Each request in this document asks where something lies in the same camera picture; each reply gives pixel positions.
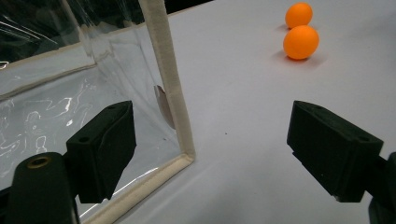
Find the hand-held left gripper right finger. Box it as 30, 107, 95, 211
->
286, 100, 385, 203

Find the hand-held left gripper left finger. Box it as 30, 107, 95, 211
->
65, 100, 137, 204

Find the clear storage bag beige trim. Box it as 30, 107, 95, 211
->
0, 0, 197, 224

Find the orange ping pong ball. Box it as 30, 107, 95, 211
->
282, 24, 320, 61
284, 2, 314, 30

